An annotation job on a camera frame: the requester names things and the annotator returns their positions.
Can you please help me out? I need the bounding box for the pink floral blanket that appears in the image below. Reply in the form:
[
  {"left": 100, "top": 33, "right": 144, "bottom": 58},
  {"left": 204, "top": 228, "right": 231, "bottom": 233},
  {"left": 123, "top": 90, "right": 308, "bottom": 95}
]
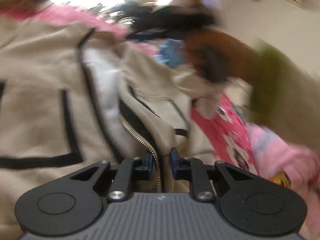
[{"left": 0, "top": 5, "right": 259, "bottom": 177}]

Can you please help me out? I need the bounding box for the person's right hand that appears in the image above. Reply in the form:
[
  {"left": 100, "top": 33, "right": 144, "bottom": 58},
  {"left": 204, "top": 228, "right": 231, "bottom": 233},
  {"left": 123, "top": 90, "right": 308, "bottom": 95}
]
[{"left": 184, "top": 29, "right": 252, "bottom": 83}]

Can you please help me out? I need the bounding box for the beige zip jacket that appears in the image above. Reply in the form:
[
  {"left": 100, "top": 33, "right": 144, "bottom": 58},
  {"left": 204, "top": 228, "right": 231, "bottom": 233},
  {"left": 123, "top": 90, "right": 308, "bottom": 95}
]
[{"left": 0, "top": 17, "right": 227, "bottom": 233}]

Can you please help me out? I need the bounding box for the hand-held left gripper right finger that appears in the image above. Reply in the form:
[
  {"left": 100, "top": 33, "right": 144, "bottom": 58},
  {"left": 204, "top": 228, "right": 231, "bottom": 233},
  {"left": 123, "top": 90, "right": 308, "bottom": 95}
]
[{"left": 170, "top": 148, "right": 252, "bottom": 202}]

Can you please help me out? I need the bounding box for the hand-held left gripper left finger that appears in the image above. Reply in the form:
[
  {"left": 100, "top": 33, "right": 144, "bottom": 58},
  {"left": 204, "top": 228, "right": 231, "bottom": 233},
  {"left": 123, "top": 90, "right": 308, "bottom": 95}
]
[{"left": 70, "top": 154, "right": 153, "bottom": 203}]

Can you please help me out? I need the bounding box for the pink patterned cloth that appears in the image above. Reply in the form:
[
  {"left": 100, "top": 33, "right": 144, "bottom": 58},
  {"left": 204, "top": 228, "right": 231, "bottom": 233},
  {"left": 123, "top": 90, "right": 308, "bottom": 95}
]
[{"left": 247, "top": 125, "right": 320, "bottom": 230}]

